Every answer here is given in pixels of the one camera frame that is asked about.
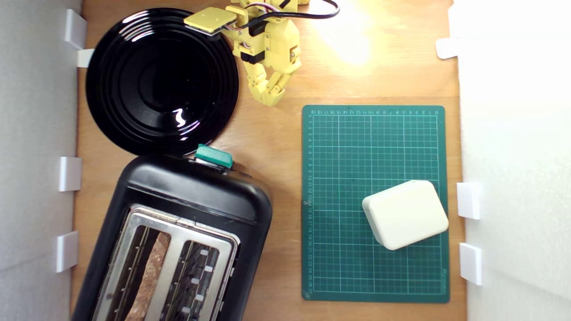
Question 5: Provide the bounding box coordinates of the green toaster lever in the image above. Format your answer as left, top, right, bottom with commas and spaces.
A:
194, 144, 234, 170

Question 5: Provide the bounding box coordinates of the black two-slot toaster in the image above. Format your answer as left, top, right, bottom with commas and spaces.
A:
71, 154, 273, 321

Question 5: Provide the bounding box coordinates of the green cutting mat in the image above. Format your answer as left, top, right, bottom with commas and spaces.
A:
302, 105, 450, 304

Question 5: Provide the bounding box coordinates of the black plate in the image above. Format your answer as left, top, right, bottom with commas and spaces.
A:
86, 8, 240, 156

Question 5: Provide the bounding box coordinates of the white block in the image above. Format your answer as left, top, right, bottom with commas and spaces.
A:
362, 180, 450, 251

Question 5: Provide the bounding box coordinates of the brown bread slice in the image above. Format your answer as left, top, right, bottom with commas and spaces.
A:
124, 232, 171, 321

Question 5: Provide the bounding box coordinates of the yellow square camera box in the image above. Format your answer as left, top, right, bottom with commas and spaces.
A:
183, 7, 237, 37

